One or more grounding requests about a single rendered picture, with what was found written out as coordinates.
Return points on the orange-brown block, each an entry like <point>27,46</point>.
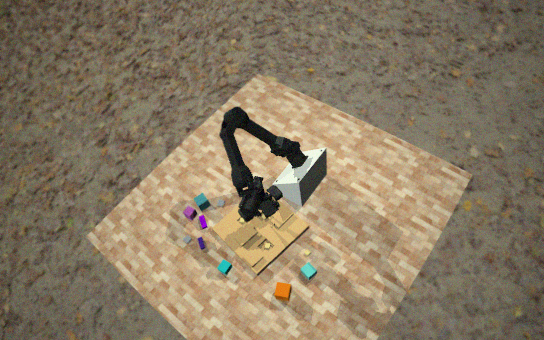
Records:
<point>282,291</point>

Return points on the teal cube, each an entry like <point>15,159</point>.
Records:
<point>202,202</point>

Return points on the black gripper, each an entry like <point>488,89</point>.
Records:
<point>274,192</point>

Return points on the teal square block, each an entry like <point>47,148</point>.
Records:
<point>308,270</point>

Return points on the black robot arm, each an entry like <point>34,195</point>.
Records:
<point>241,174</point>

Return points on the cyan cube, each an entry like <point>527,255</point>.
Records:
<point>225,267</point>

